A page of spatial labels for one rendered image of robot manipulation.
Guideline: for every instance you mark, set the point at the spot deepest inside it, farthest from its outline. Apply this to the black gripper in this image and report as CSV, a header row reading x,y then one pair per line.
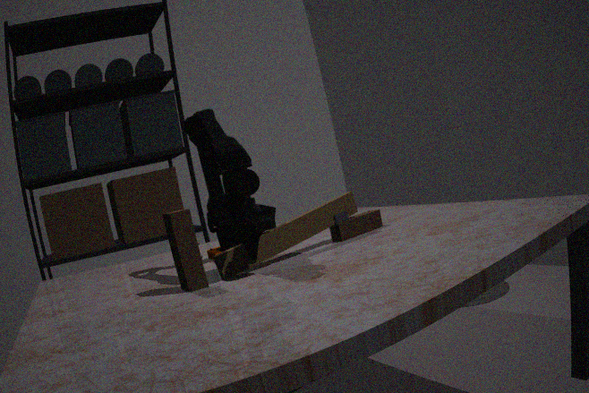
x,y
244,227

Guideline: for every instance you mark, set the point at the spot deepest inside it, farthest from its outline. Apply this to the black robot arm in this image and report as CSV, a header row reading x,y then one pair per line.
x,y
223,155

